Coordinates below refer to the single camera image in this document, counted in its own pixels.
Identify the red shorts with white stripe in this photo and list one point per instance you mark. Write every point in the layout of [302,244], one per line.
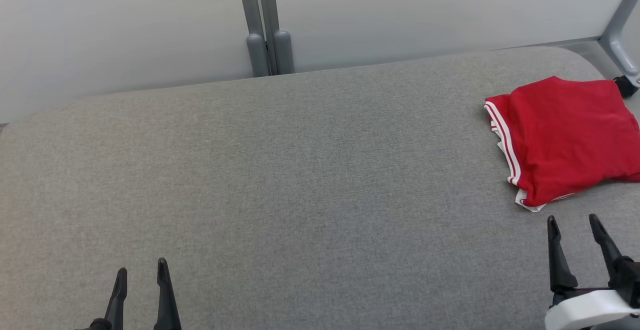
[500,124]

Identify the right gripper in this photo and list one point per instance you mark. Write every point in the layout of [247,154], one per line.
[585,310]

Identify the grey metal partition post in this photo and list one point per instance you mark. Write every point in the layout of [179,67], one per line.
[252,19]

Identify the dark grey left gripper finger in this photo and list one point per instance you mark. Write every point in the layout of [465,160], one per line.
[166,310]
[117,305]

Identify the red basketball jersey shirt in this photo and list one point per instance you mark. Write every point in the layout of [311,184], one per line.
[570,134]

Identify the grey metal partition leg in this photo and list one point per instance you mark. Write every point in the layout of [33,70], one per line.
[620,24]

